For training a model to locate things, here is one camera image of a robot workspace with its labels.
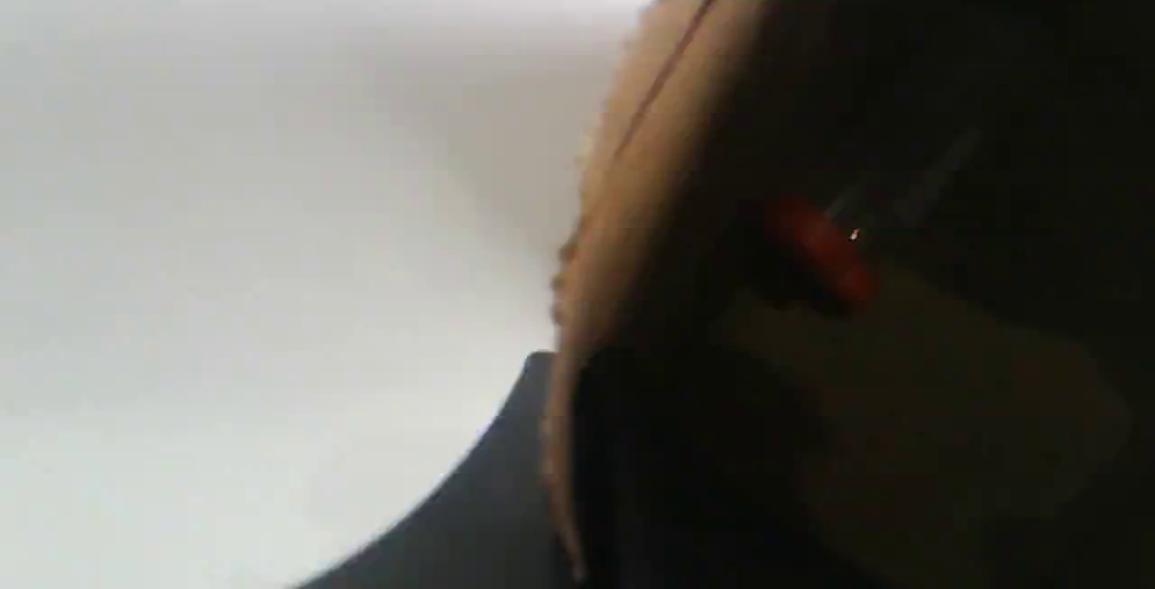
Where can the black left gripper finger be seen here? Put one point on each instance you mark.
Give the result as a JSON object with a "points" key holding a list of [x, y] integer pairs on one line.
{"points": [[486, 525]]}

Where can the dark red curved handle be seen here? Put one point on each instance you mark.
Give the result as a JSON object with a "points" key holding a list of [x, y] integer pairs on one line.
{"points": [[824, 258]]}

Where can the brown paper bag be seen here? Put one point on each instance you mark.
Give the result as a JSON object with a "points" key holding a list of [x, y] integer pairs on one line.
{"points": [[985, 423]]}

